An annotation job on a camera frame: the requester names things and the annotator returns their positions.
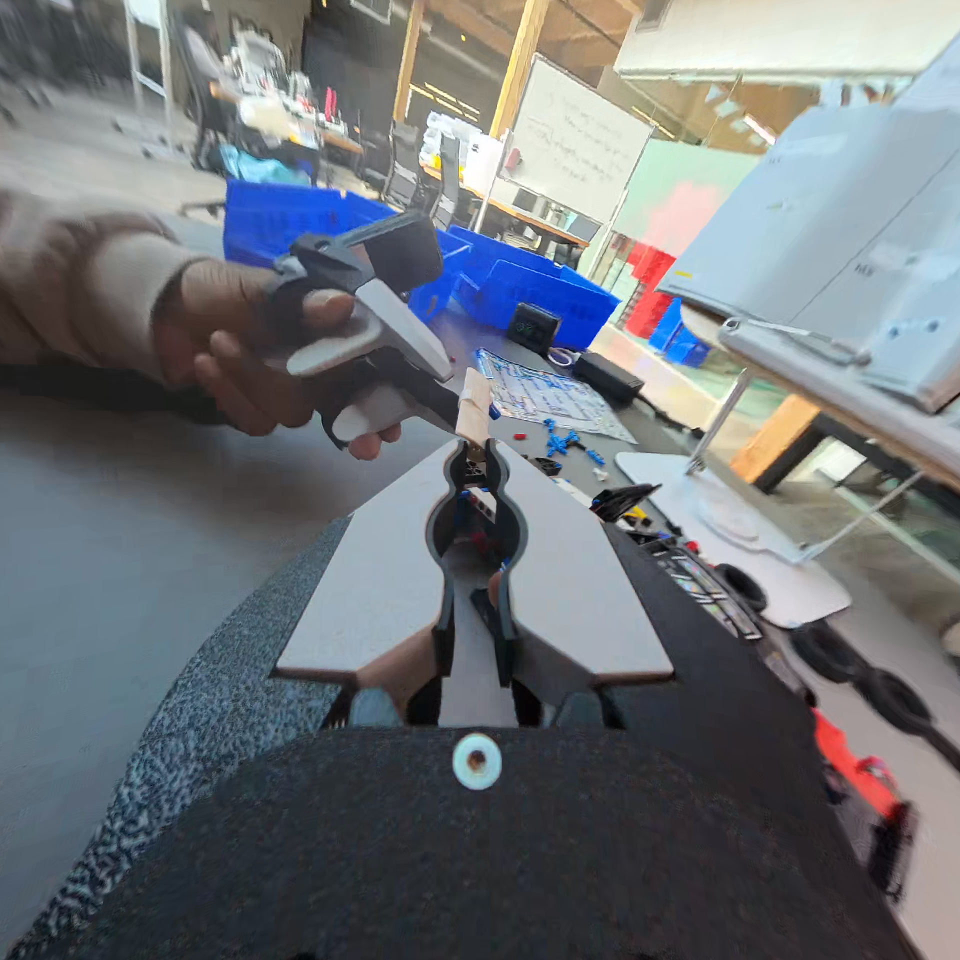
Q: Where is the toy brick race car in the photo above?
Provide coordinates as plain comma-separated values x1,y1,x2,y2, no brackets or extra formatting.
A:
442,453,924,901

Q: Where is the grey desk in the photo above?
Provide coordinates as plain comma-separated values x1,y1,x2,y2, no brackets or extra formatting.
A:
0,300,960,960

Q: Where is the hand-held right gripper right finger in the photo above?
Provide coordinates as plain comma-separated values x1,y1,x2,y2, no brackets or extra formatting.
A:
480,438,675,710

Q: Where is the white brick connector piece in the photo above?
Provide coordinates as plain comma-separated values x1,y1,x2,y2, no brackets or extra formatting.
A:
454,367,494,462

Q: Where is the person's left hand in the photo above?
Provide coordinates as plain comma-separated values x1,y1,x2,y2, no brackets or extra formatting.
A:
150,257,406,462

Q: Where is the black mesh desk chair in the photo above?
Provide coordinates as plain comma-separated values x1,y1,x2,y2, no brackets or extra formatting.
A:
431,135,462,228
382,123,421,211

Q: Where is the shiny sticker sheet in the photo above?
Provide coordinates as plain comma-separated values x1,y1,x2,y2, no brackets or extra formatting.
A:
476,348,639,445

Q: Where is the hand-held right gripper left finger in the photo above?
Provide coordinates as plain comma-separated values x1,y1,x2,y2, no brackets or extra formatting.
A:
276,438,475,710

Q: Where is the black rubber tyre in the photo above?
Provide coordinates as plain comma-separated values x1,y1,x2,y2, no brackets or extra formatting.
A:
716,562,770,612
791,622,864,684
862,671,935,740

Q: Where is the blue bin with square tag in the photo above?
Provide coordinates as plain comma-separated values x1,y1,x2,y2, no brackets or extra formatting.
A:
223,178,470,325

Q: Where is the long wooden table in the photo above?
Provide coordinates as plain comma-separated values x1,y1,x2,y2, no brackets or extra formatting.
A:
420,161,590,249

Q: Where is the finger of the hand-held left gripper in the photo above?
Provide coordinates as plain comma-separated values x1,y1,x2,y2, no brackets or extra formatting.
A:
351,279,457,382

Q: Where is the pile of blue brick connectors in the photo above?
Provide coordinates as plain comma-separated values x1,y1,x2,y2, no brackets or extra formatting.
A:
541,416,607,462

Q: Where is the black power station with display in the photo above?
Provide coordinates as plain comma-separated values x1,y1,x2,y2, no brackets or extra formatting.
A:
507,302,562,355

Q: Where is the white monitor stand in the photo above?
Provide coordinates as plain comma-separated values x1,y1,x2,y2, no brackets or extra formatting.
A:
613,367,931,630

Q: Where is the large blue storage bin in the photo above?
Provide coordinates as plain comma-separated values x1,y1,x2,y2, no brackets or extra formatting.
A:
450,225,624,351

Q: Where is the whiteboard with writing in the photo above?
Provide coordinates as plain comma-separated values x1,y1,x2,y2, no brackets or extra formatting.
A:
487,52,655,226

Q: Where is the black power adapter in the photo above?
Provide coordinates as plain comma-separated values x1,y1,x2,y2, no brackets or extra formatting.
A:
573,351,646,410

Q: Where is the person's left forearm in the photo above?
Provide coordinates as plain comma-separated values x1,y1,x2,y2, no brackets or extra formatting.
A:
0,191,204,376

